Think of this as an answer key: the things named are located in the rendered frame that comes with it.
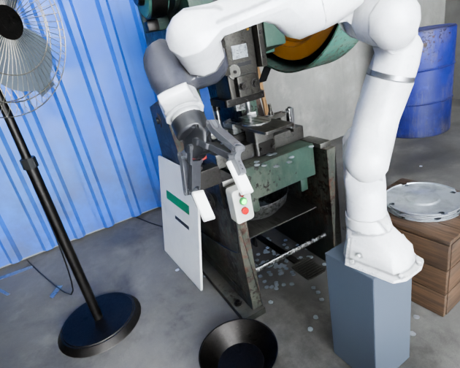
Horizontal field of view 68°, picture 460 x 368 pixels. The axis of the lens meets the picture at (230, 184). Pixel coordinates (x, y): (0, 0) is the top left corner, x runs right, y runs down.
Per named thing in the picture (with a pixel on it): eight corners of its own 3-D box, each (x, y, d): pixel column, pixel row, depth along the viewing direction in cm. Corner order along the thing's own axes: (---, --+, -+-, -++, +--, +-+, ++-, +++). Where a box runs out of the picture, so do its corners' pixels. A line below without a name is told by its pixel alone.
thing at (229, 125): (262, 125, 155) (261, 115, 153) (234, 134, 149) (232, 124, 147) (252, 123, 162) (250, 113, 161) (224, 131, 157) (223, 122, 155)
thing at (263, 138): (299, 153, 137) (295, 120, 132) (270, 164, 132) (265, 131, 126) (263, 143, 158) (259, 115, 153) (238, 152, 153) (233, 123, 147)
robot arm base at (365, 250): (435, 259, 97) (437, 217, 91) (393, 291, 89) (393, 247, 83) (368, 231, 115) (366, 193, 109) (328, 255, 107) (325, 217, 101)
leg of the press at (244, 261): (266, 312, 150) (229, 111, 115) (244, 325, 146) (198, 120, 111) (189, 231, 228) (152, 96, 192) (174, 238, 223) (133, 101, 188)
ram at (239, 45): (267, 91, 142) (256, 13, 131) (236, 100, 137) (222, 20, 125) (246, 90, 157) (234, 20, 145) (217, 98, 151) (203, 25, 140)
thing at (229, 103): (266, 102, 150) (265, 89, 148) (227, 114, 142) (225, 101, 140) (247, 100, 163) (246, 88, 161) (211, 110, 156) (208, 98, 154)
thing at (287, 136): (304, 138, 156) (303, 125, 153) (217, 169, 139) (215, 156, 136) (267, 129, 181) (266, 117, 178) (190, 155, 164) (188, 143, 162)
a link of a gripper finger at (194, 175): (190, 145, 71) (186, 144, 72) (188, 196, 74) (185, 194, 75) (204, 144, 73) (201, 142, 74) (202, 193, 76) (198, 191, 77)
